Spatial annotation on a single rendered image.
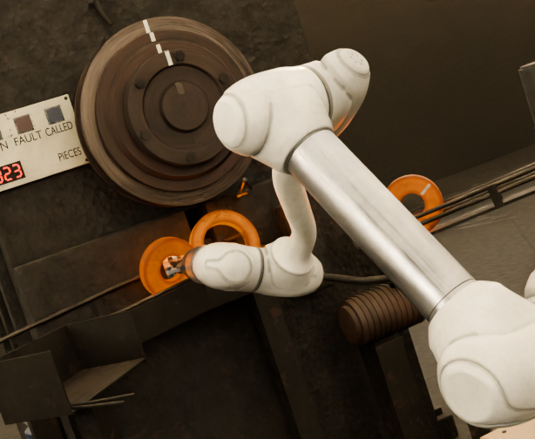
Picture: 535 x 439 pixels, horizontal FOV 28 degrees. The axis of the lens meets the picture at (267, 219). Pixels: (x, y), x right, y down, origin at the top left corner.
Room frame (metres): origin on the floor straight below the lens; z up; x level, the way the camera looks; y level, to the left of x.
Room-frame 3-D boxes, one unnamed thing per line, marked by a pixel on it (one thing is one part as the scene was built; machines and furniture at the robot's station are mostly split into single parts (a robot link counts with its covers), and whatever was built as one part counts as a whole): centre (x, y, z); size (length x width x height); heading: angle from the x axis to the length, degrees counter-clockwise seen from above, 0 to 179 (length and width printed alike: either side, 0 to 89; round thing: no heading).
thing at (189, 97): (2.66, 0.11, 1.11); 0.28 x 0.06 x 0.28; 111
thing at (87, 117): (2.75, 0.15, 1.11); 0.47 x 0.06 x 0.47; 111
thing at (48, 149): (2.73, 0.50, 1.15); 0.26 x 0.02 x 0.18; 111
